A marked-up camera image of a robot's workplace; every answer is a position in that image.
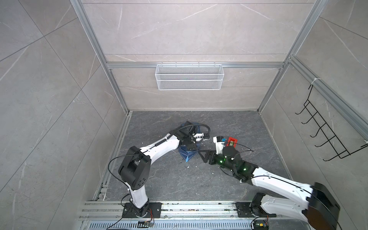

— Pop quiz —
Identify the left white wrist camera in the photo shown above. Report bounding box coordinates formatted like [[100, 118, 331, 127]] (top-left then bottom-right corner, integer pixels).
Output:
[[193, 133, 210, 143]]

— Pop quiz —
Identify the red tape dispenser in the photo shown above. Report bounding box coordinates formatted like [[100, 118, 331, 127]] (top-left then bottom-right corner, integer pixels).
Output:
[[226, 137, 238, 148]]

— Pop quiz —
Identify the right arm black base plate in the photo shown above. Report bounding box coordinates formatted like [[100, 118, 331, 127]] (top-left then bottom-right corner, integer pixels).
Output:
[[235, 202, 277, 218]]

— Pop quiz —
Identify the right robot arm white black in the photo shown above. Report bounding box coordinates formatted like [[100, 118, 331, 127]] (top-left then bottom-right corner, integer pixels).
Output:
[[199, 146, 341, 230]]

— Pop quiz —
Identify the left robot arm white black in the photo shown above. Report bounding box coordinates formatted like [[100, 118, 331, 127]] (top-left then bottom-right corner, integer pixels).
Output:
[[118, 121, 210, 217]]

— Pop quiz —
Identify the black wire hook rack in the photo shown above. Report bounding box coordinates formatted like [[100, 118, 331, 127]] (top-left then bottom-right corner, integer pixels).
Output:
[[295, 84, 368, 162]]

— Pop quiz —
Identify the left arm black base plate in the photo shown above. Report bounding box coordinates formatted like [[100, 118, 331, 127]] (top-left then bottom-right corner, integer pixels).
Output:
[[122, 202, 162, 218]]

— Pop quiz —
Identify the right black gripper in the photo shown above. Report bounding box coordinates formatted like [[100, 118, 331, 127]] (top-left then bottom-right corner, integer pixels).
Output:
[[199, 149, 235, 174]]

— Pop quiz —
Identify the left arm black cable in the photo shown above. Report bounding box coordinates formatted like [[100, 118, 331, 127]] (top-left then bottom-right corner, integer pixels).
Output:
[[172, 123, 211, 139]]

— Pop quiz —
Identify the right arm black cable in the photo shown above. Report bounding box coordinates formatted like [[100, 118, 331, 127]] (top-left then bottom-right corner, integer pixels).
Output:
[[234, 143, 255, 159]]

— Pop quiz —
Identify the aluminium mounting rail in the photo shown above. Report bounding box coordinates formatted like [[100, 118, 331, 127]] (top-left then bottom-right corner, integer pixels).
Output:
[[77, 201, 312, 230]]

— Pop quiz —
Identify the white wire mesh basket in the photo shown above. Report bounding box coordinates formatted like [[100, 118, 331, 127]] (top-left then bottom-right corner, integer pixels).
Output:
[[155, 64, 224, 91]]

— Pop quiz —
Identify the light blue wrapping paper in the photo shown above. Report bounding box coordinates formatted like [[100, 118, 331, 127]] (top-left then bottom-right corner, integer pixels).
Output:
[[178, 121, 202, 162]]

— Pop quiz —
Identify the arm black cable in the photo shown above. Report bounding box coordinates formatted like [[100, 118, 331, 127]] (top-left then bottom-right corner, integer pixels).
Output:
[[172, 123, 211, 139], [234, 143, 255, 159]]

